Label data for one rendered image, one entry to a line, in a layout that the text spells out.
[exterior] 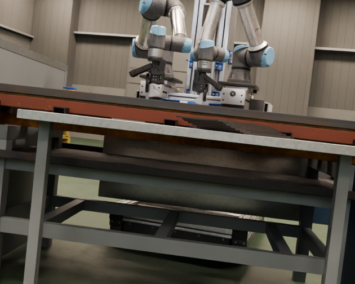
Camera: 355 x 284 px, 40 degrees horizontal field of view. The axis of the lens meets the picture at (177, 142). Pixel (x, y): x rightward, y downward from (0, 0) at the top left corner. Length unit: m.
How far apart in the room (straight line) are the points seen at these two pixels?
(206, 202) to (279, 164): 0.45
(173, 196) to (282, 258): 0.93
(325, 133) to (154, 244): 0.81
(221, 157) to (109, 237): 0.94
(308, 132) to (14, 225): 1.26
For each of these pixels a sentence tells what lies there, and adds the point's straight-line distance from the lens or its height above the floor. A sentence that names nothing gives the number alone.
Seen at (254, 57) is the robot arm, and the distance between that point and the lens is 2.93.
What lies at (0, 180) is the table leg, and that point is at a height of 0.45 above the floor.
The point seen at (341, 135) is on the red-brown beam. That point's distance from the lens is 2.02.
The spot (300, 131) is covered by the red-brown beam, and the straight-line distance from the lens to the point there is 1.99.
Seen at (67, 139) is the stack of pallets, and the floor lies 0.34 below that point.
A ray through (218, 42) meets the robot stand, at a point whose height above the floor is 1.31.
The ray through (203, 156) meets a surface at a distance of 2.75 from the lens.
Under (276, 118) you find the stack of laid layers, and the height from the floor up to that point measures 0.83.
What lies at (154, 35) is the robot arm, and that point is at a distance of 2.36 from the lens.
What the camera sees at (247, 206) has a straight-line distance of 2.78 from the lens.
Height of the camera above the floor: 0.76
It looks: 2 degrees down
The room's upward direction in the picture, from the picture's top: 6 degrees clockwise
